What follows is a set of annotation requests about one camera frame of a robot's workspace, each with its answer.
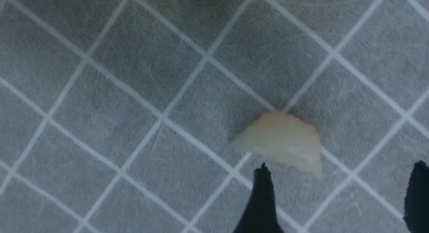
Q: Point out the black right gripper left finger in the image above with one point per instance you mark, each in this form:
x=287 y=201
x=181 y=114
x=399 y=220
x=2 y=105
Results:
x=260 y=214

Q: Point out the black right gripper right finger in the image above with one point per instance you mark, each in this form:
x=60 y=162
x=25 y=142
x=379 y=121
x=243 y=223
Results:
x=416 y=201

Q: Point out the white dumpling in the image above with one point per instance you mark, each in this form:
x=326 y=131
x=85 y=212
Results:
x=283 y=138

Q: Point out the grey checked tablecloth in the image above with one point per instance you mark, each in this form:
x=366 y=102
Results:
x=117 y=115

